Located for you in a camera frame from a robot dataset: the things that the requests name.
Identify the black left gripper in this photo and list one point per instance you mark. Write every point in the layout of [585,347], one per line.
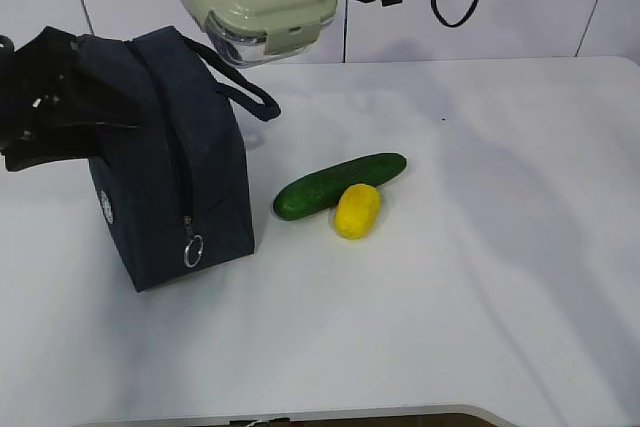
[46,81]

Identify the navy blue lunch bag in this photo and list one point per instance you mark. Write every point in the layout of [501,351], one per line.
[175,190]

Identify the yellow lemon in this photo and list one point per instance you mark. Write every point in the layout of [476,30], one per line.
[357,211]

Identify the green cucumber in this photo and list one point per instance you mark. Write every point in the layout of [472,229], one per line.
[322,189]

